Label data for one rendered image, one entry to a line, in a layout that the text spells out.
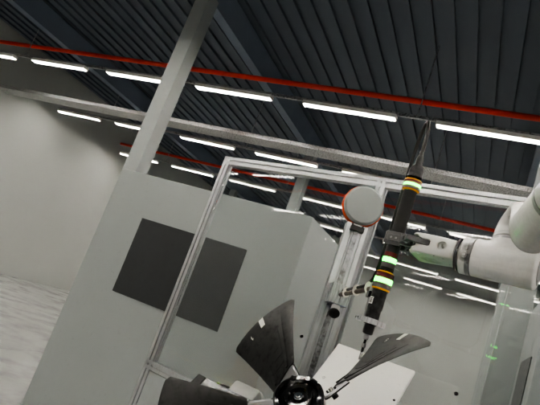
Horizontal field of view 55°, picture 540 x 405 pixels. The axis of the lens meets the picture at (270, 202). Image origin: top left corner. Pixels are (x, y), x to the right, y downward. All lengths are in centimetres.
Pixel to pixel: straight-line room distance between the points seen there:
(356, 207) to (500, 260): 91
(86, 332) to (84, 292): 29
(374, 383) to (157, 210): 251
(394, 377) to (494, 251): 61
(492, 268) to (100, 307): 309
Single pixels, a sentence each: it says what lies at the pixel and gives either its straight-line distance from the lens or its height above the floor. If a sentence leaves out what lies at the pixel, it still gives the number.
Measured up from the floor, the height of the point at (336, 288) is 153.
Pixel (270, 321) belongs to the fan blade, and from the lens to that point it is 151.
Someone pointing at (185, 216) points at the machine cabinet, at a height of 182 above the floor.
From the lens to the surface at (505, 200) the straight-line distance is 204.
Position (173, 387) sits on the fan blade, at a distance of 138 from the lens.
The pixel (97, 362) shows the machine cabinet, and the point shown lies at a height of 71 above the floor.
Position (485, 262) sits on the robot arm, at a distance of 119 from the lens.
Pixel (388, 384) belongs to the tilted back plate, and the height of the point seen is 130.
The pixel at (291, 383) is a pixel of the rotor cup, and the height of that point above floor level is 124.
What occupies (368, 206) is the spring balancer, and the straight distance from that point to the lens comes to 201.
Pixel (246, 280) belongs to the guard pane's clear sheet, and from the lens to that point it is 235.
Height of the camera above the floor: 136
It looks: 12 degrees up
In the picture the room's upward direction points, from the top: 20 degrees clockwise
